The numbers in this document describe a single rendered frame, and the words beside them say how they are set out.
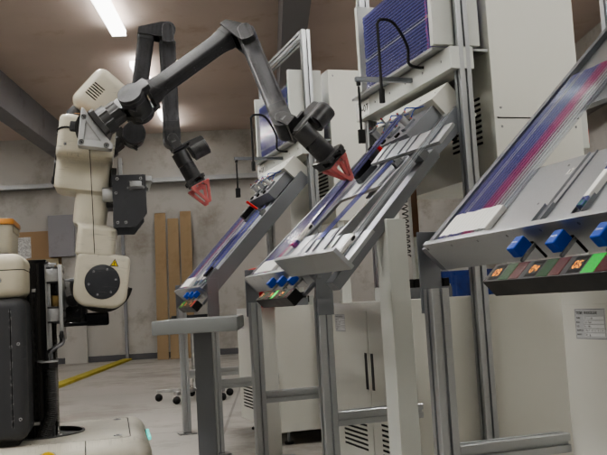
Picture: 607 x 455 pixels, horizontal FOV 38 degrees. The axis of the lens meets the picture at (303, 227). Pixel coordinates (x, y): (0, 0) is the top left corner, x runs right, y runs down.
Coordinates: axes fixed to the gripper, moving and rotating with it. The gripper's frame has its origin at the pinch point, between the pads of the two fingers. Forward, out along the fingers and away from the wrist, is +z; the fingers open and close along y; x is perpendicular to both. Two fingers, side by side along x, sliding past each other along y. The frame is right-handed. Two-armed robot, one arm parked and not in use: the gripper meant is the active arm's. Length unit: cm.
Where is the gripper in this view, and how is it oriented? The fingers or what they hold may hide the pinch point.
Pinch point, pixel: (349, 178)
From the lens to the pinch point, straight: 242.5
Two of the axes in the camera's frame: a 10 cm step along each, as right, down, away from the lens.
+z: 7.0, 6.7, 2.5
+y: -4.2, 1.0, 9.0
